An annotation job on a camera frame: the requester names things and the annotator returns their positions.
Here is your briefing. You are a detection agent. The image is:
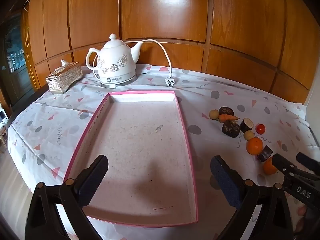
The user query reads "pink rimmed shallow tray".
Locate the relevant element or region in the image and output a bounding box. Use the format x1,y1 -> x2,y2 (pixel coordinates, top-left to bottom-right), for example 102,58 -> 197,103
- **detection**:
64,91 -> 199,228

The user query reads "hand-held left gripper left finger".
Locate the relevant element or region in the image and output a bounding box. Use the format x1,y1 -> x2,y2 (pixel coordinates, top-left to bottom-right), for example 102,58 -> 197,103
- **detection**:
25,154 -> 109,240

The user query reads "orange carrot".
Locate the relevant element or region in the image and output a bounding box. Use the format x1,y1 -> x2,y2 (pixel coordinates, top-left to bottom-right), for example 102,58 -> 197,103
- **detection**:
216,114 -> 240,123

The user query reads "white floral ceramic kettle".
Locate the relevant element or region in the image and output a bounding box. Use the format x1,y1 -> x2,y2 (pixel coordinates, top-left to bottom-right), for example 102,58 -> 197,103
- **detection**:
86,33 -> 144,85

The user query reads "patterned white tablecloth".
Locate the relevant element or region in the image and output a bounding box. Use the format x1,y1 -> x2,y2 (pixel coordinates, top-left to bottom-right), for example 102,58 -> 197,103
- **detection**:
6,64 -> 320,240

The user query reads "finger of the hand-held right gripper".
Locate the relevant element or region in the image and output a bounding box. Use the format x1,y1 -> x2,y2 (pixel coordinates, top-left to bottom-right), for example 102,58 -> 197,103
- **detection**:
296,152 -> 320,173
272,154 -> 300,178

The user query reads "silver ornate tissue box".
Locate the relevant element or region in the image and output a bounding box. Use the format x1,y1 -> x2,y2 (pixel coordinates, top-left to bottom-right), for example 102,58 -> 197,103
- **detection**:
46,62 -> 83,95

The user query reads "dark glass door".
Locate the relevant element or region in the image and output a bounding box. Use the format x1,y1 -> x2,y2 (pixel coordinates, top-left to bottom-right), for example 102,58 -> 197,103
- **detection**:
0,12 -> 34,105

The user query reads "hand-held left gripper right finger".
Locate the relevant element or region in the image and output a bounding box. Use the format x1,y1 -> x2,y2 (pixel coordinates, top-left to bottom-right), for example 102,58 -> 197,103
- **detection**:
210,155 -> 293,240

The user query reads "orange mandarin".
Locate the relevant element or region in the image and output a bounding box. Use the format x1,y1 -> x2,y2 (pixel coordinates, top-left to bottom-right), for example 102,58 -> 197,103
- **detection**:
246,137 -> 263,155
262,156 -> 279,175

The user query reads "silver kettle base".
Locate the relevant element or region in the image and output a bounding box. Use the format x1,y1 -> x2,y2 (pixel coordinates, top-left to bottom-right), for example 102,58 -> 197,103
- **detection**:
100,76 -> 137,89

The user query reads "white power cord with plug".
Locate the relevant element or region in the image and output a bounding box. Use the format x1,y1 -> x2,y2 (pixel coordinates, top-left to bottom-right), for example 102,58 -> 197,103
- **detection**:
92,39 -> 175,88

